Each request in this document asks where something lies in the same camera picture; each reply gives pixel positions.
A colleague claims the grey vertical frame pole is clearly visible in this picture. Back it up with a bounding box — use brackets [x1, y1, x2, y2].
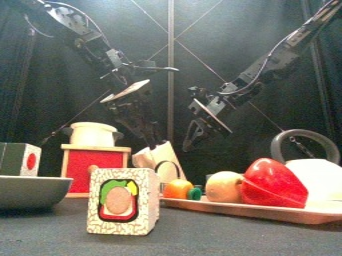
[166, 0, 174, 143]

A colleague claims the thin diagonal brace wire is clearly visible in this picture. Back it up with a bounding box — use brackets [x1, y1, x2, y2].
[41, 0, 224, 144]
[128, 0, 285, 132]

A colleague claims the red toy bell pepper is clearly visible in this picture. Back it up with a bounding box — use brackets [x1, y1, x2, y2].
[239, 157, 309, 209]

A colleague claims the white square dish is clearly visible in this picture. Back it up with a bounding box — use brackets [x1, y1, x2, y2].
[0, 175, 73, 210]

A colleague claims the white toy kettle grey handle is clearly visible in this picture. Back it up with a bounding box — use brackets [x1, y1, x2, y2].
[269, 128, 342, 205]

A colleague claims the dark green sushi cube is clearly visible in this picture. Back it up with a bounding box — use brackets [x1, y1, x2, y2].
[0, 142, 42, 177]

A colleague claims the white patterned sushi block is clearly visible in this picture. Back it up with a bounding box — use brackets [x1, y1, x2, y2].
[85, 167, 160, 236]

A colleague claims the white toy cooking pot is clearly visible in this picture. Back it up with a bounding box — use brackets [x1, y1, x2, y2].
[61, 121, 125, 148]

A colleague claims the pale yellow toy onion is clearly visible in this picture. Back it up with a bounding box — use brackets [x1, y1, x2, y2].
[204, 170, 245, 203]

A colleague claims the thin black loop handle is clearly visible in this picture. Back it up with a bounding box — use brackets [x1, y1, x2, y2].
[153, 160, 181, 183]

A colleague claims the pink tray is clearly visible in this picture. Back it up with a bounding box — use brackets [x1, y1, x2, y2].
[158, 196, 342, 225]

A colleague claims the red wooden toy stove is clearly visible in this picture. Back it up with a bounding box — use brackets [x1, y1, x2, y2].
[60, 143, 132, 198]

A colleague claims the orange toy fruit green stem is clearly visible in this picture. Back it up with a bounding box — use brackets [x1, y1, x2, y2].
[161, 178, 202, 201]

